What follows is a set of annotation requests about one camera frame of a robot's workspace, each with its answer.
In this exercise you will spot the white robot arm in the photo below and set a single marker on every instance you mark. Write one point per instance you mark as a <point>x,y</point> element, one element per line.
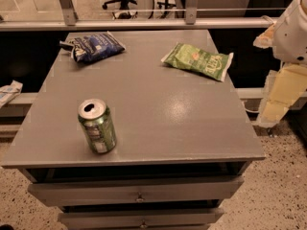
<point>288,39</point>

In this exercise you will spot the green soda can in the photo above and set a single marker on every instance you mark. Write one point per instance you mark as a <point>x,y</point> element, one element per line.
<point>95,119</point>

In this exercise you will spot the grey drawer cabinet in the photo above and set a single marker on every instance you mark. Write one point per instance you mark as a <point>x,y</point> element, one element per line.
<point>168,123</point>

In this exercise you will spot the green chip bag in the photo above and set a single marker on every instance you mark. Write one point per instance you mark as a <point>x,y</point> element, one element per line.
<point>188,57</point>

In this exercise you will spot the blue chip bag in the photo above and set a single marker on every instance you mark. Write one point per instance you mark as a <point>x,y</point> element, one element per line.
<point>94,47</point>

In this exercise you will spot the lower grey drawer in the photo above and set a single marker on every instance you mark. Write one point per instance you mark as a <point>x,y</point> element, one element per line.
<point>147,219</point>

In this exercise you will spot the grey drawer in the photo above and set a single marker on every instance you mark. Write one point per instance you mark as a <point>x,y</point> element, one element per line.
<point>136,191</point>
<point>147,219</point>

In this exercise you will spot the metal railing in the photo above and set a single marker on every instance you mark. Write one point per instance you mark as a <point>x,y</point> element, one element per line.
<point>89,15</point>

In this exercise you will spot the upper grey drawer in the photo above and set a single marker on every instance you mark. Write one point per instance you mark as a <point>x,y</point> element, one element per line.
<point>136,191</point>

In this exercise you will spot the white packet on ledge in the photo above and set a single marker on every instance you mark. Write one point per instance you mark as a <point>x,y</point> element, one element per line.
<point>9,92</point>

